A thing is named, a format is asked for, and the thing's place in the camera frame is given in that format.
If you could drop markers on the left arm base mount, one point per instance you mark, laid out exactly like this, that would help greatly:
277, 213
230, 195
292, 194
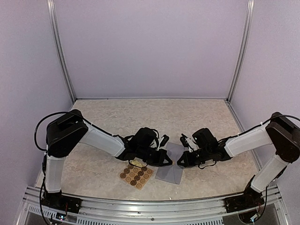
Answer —
61, 202

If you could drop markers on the right aluminium frame post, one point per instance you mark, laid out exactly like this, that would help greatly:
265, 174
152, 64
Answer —
242, 49

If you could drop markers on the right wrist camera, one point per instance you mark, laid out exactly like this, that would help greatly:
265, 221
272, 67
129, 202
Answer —
186, 142

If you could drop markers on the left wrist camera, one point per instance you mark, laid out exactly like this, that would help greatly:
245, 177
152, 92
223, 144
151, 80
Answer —
162, 141

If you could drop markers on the grey envelope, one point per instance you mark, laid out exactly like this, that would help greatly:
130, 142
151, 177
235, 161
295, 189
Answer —
172, 173

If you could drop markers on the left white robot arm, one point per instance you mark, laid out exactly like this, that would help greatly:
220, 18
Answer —
70, 129

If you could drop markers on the front aluminium rail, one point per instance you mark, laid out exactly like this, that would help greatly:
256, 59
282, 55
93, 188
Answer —
203, 211

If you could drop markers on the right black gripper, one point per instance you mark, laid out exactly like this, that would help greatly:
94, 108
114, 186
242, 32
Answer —
188, 162

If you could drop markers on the left aluminium frame post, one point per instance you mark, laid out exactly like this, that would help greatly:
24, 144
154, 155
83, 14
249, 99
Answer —
59, 49

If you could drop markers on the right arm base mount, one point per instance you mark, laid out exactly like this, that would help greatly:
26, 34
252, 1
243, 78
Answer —
244, 201

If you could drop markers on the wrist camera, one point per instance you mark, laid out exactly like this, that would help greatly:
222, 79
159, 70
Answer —
162, 141
186, 142

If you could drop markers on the aluminium frame post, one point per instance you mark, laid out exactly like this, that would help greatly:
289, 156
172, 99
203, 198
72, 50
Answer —
242, 49
59, 49

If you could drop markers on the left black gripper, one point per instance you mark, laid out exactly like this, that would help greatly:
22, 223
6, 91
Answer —
159, 161

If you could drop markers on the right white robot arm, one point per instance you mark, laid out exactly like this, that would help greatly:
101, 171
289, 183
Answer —
278, 131

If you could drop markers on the brown sticker sheet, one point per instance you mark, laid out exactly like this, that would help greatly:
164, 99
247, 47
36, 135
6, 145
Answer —
136, 174

